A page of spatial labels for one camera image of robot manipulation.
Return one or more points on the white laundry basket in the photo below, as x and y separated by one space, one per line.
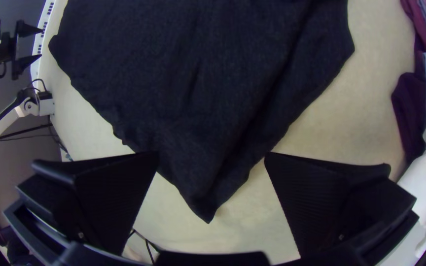
37 61

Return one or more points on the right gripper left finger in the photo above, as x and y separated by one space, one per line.
102 199

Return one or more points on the pile of folded clothes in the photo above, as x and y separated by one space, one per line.
409 111

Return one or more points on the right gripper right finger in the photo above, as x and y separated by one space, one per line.
327 207

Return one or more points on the black t-shirt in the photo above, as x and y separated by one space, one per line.
198 92

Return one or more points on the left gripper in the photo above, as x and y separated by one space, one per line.
10 51

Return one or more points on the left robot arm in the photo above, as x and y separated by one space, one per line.
6 116

